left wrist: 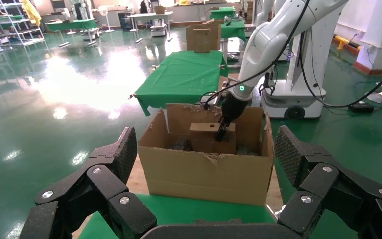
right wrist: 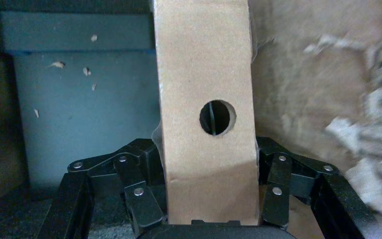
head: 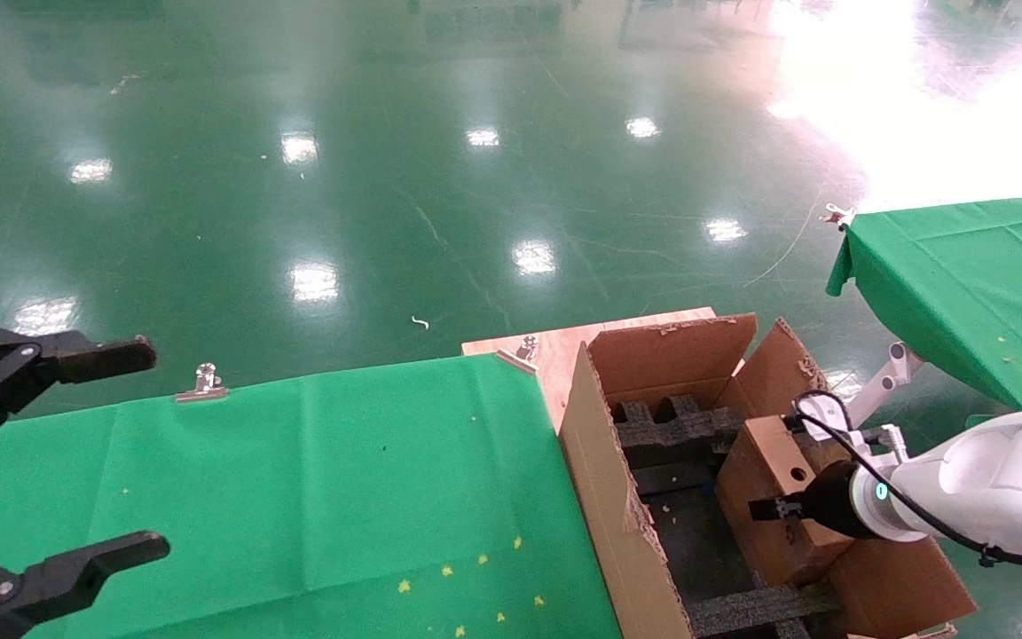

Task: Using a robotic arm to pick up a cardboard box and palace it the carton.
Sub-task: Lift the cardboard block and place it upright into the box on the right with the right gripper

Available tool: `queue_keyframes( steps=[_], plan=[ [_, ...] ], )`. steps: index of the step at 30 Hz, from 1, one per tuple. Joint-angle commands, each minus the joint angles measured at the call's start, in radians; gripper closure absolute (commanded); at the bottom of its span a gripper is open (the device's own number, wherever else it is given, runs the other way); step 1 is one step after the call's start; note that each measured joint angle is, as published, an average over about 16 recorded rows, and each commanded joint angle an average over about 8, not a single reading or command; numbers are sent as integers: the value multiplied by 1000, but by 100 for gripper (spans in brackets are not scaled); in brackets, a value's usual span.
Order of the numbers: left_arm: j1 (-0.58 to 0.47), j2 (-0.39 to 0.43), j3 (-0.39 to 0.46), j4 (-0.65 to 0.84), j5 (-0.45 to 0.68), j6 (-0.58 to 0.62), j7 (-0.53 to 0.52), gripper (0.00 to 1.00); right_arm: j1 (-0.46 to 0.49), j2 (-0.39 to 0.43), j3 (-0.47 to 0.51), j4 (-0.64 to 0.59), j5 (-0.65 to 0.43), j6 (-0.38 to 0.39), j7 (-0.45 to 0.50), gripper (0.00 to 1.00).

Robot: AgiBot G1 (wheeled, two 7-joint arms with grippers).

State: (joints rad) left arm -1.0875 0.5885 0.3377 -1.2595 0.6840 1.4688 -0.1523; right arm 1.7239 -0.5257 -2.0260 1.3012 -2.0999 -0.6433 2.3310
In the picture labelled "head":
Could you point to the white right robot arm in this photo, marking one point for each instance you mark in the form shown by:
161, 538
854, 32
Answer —
999, 479

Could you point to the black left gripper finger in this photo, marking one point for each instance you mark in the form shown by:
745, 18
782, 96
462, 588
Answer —
76, 572
76, 355

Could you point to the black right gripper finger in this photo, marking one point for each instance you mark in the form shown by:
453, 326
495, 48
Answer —
777, 510

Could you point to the black foam insert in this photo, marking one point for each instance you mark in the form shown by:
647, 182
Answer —
680, 430
750, 608

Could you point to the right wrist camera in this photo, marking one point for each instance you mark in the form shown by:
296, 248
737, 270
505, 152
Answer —
821, 413

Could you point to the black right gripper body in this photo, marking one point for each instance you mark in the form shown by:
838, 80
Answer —
839, 501

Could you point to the white metal table leg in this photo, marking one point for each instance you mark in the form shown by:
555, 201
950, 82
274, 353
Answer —
892, 368

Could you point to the green tablecloth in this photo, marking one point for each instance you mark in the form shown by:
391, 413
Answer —
963, 284
298, 497

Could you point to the small brown cardboard box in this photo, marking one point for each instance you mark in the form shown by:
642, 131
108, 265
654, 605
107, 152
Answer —
759, 470

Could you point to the dark carton bottom pad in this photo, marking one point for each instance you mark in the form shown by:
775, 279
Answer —
693, 532

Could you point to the large open cardboard carton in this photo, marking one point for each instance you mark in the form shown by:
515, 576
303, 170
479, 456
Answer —
617, 497

